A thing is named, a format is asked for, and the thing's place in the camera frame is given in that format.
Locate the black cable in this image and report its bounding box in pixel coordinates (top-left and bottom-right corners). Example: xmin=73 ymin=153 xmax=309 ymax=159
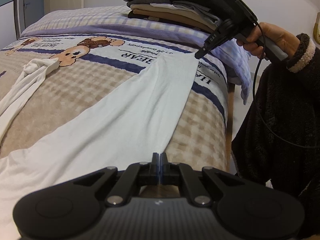
xmin=252 ymin=22 xmax=320 ymax=149

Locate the purple plaid quilt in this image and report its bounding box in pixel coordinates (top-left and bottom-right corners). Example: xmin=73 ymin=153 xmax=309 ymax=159
xmin=20 ymin=5 xmax=252 ymax=104

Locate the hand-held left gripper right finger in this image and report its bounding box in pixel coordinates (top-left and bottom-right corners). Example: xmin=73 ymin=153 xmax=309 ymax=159
xmin=160 ymin=152 xmax=250 ymax=205

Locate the white long-sleeve shirt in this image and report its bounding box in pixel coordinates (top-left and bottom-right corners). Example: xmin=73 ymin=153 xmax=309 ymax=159
xmin=0 ymin=54 xmax=200 ymax=230

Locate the stack of folded clothes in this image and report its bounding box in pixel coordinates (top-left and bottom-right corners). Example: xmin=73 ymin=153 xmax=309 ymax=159
xmin=122 ymin=0 xmax=235 ymax=33

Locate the person's right forearm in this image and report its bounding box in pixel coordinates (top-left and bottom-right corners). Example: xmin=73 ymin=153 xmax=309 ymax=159
xmin=285 ymin=33 xmax=320 ymax=110

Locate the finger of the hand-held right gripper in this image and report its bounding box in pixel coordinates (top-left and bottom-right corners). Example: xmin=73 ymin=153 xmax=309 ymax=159
xmin=194 ymin=45 xmax=216 ymax=60

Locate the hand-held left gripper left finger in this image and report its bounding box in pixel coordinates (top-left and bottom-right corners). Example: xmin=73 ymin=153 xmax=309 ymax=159
xmin=67 ymin=152 xmax=160 ymax=205

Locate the person's right hand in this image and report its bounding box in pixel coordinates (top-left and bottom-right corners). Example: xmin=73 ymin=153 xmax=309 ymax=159
xmin=236 ymin=22 xmax=300 ymax=60

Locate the beige patterned blanket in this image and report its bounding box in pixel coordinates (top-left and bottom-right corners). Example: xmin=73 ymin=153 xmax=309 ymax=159
xmin=0 ymin=34 xmax=229 ymax=240

